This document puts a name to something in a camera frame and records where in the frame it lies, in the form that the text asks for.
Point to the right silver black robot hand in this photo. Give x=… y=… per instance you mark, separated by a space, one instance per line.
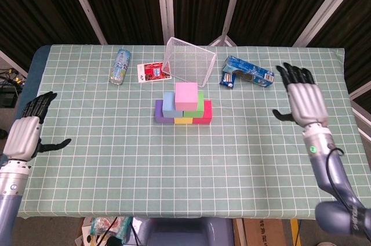
x=307 y=104

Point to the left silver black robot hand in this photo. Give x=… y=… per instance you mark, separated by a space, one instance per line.
x=23 y=138

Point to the red foam block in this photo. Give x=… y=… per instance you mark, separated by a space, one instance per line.
x=207 y=112

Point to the green foam block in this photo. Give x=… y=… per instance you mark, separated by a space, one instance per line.
x=200 y=104

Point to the pink foam block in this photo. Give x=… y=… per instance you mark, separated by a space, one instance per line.
x=186 y=95

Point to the purple foam block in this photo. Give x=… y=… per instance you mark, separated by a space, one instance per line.
x=159 y=115

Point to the light blue foam block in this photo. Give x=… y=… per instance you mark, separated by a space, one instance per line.
x=168 y=104

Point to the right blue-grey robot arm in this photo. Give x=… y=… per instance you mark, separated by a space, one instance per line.
x=333 y=176

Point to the black device box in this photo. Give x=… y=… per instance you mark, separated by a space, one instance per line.
x=7 y=99

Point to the long blue cookie box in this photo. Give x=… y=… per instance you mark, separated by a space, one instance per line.
x=252 y=70

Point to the dark blue table pad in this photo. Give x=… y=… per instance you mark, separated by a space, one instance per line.
x=29 y=72

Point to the small blue cookie packet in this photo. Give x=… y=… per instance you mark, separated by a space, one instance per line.
x=227 y=79

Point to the green snack bag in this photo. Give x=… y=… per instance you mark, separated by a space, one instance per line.
x=101 y=225

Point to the green blue drink can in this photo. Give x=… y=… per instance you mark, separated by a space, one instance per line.
x=120 y=66

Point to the yellow foam block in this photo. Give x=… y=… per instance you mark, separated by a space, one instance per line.
x=183 y=120

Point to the brown cardboard box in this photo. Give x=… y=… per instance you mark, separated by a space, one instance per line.
x=266 y=231

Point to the green checked tablecloth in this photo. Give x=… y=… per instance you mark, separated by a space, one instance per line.
x=185 y=170

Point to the grey shoe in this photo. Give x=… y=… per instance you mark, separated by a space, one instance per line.
x=326 y=244

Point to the red white card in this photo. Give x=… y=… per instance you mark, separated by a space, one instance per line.
x=152 y=72

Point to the blue-grey robot torso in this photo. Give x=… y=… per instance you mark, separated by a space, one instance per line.
x=185 y=231

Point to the white frame bar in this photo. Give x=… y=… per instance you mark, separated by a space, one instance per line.
x=11 y=63
x=362 y=118
x=360 y=90

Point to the white frame post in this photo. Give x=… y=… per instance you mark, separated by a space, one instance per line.
x=324 y=8
x=84 y=5
x=232 y=5
x=165 y=5

